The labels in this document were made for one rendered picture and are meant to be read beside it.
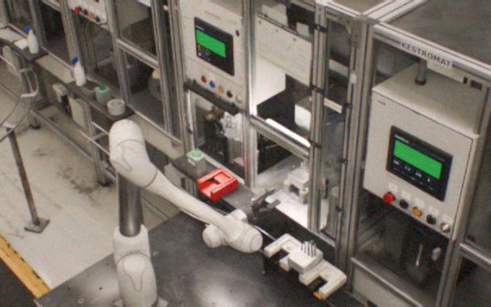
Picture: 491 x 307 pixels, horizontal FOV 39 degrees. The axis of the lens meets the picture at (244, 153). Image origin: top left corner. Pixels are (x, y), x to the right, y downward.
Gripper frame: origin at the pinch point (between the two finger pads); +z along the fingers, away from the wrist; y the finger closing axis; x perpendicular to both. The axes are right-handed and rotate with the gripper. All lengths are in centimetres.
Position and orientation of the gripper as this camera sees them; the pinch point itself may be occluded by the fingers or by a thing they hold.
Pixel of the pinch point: (275, 196)
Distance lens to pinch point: 323.4
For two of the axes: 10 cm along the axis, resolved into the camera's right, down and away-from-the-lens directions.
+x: -6.7, -4.3, 6.0
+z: 7.4, -4.3, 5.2
